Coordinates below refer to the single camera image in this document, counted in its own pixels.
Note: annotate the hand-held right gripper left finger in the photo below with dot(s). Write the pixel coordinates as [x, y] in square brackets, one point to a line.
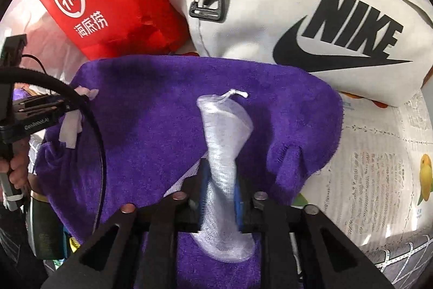
[203, 194]

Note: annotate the dark green container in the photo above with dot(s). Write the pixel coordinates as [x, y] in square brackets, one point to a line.
[44, 228]

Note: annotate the purple towel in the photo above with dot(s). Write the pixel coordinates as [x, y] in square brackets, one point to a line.
[152, 106]

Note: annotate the white printed bed sheet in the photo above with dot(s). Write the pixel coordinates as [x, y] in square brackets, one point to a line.
[372, 157]

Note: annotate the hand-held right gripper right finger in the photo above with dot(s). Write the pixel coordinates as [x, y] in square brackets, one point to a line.
[238, 207]

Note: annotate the white tissue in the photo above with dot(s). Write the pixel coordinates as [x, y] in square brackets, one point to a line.
[71, 130]

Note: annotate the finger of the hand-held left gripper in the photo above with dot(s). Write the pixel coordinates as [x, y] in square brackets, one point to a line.
[50, 100]
[44, 111]

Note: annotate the translucent plastic bag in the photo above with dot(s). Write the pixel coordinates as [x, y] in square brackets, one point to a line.
[40, 31]

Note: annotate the white mesh bag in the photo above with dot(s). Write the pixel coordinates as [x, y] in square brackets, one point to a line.
[220, 140]

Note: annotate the person's left hand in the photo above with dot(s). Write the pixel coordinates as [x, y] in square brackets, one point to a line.
[18, 170]

